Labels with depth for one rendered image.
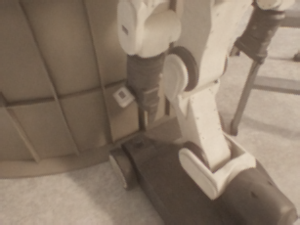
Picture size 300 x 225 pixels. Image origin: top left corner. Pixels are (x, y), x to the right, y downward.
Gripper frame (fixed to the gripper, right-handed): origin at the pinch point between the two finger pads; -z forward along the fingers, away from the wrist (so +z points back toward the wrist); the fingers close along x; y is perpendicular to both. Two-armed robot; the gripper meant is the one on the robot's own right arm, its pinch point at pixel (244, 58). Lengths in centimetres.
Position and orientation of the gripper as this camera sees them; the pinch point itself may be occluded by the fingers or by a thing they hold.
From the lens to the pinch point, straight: 92.4
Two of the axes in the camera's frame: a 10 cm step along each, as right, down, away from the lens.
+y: -8.4, 3.8, -3.9
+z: 0.9, -6.0, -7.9
